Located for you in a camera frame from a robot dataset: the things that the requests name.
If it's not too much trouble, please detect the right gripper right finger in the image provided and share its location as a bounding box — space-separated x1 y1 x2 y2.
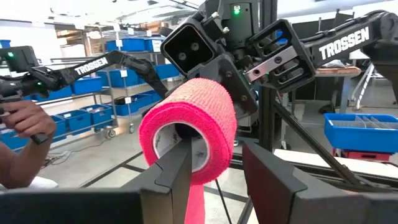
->
242 141 308 224

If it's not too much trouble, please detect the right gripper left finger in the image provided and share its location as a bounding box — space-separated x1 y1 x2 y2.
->
121 138 193 224

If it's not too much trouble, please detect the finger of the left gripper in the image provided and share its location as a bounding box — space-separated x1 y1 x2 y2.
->
217 54 259 121

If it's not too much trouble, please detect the red elastic bandage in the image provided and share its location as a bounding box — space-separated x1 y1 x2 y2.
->
138 77 238 224

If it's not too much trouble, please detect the person's forearm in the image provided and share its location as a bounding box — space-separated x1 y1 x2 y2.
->
0 136 47 190

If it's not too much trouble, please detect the wooden table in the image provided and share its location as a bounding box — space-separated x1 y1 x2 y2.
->
315 66 363 114

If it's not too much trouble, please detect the blue plastic bin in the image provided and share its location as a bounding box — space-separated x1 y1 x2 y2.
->
72 76 103 96
63 109 93 132
154 63 181 80
116 93 153 116
105 68 141 88
51 114 68 139
81 104 113 125
104 37 147 52

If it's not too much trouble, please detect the metal shelf cart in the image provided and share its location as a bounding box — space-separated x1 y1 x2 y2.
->
30 29 183 139

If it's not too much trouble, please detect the blue divided organizer bin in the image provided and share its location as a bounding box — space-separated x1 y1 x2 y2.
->
323 113 398 154

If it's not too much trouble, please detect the red plastic bin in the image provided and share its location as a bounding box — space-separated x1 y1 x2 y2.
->
331 148 393 162

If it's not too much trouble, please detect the person's hand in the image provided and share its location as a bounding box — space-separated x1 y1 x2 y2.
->
0 99 57 141

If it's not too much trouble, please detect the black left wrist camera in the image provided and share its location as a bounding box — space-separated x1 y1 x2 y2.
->
160 17 218 77

